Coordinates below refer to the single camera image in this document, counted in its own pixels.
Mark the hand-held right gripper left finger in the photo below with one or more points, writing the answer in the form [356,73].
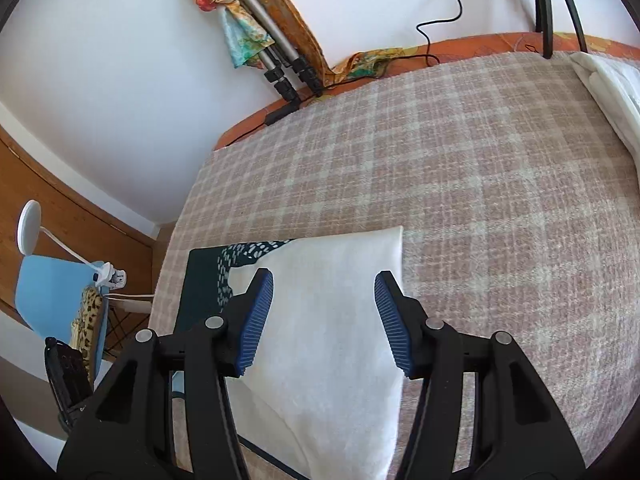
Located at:
[256,325]

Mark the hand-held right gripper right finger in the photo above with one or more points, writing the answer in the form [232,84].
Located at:
[392,325]

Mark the cream t-shirt with tree print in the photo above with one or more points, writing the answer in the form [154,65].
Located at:
[325,310]

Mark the leopard print cloth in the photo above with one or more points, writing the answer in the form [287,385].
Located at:
[90,320]

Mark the pink plaid blanket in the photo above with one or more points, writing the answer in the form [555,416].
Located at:
[450,160]

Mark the black device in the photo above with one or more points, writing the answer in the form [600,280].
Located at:
[67,375]

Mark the light blue chair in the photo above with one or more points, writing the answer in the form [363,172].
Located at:
[47,290]

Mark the wooden door panel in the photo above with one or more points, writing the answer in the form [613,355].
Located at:
[75,200]

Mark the white desk lamp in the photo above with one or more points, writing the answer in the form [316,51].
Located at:
[29,227]

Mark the orange bed sheet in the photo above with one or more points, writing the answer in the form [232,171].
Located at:
[450,47]

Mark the colourful patterned scarf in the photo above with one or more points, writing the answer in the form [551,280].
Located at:
[240,35]

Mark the silver folded tripod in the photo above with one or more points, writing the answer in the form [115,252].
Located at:
[272,35]

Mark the orange brown scarf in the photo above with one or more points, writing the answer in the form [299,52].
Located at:
[285,10]

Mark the white folded shirt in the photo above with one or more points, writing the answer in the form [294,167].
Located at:
[615,95]

